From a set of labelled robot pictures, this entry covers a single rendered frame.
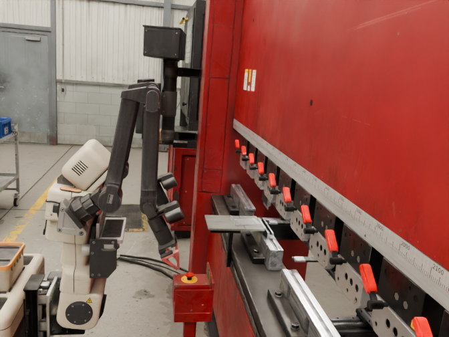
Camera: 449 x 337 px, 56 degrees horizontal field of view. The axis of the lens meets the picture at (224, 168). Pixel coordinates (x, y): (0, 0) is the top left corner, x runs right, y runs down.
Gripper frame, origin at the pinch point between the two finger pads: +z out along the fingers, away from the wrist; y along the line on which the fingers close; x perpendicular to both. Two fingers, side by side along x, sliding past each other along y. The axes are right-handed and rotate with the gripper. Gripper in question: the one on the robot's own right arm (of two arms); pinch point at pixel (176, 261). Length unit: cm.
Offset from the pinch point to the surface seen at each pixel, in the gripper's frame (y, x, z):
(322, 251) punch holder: -39, -44, -2
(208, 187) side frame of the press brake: 127, -22, 19
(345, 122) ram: -41, -62, -35
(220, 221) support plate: 41.6, -21.0, 10.3
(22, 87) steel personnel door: 728, 223, -124
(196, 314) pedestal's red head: 12.0, 4.2, 31.5
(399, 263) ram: -74, -50, -14
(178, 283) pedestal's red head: 23.4, 6.9, 20.8
